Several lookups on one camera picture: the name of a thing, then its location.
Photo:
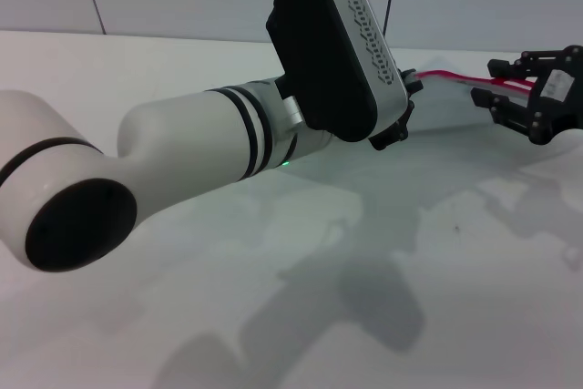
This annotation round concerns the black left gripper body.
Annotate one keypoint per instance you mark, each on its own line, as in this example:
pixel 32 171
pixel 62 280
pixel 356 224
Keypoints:
pixel 394 134

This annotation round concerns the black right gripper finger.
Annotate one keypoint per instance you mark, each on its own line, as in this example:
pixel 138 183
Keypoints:
pixel 510 109
pixel 524 65

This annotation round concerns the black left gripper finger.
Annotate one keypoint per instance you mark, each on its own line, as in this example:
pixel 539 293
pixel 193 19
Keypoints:
pixel 411 84

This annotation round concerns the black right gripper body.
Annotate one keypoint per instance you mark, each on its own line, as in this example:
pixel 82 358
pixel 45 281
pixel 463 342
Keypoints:
pixel 562 106

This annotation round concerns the clear document bag red zipper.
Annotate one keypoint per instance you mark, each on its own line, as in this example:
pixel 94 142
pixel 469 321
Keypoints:
pixel 446 97

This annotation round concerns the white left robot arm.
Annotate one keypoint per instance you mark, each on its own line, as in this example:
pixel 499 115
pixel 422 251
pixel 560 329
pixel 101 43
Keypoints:
pixel 182 143

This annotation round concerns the silver black wrist camera box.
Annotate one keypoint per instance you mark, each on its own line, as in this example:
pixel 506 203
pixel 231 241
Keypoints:
pixel 319 52

